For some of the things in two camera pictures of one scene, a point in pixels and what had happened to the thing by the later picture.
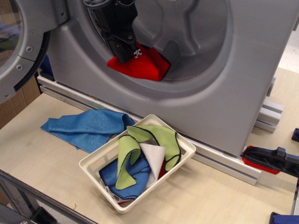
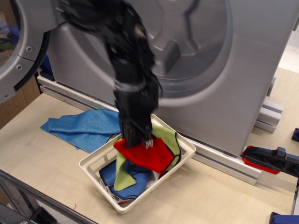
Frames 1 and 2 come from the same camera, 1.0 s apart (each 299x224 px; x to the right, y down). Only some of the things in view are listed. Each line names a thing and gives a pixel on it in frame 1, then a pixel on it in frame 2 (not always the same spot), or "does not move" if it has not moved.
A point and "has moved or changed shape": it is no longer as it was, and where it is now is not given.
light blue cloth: [87, 130] does not move
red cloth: [151, 64] has moved or changed shape
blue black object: [275, 218] does not move
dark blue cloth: [138, 171] does not move
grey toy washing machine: [227, 59] does not move
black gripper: [114, 19] -> [136, 105]
